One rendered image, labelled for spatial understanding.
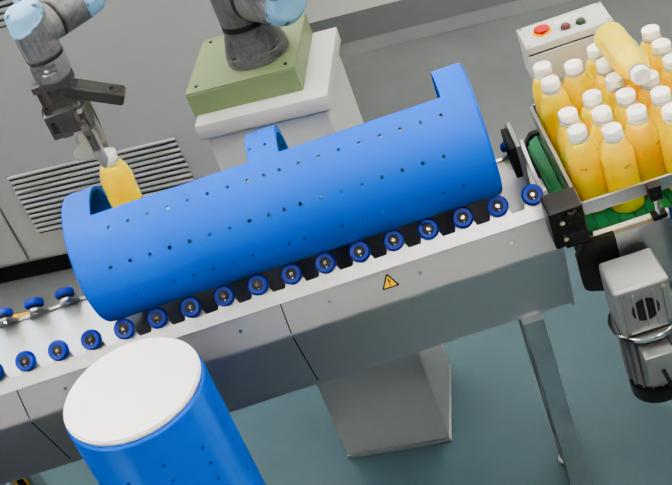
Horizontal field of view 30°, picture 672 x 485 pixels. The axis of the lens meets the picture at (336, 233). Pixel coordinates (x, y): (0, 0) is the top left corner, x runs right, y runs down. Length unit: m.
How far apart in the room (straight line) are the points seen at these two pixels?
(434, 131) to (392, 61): 2.84
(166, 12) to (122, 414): 2.01
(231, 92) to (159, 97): 1.42
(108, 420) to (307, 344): 0.54
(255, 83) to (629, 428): 1.35
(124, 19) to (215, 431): 2.05
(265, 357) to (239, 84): 0.62
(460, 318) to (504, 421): 0.79
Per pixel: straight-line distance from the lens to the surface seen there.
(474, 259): 2.64
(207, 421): 2.38
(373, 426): 3.47
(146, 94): 4.29
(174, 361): 2.42
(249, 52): 2.87
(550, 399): 2.98
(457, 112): 2.48
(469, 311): 2.76
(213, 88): 2.88
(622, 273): 2.52
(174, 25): 4.14
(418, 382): 3.35
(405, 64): 5.25
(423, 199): 2.52
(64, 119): 2.51
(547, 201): 2.51
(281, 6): 2.71
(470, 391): 3.62
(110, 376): 2.47
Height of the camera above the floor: 2.48
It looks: 34 degrees down
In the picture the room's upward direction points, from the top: 21 degrees counter-clockwise
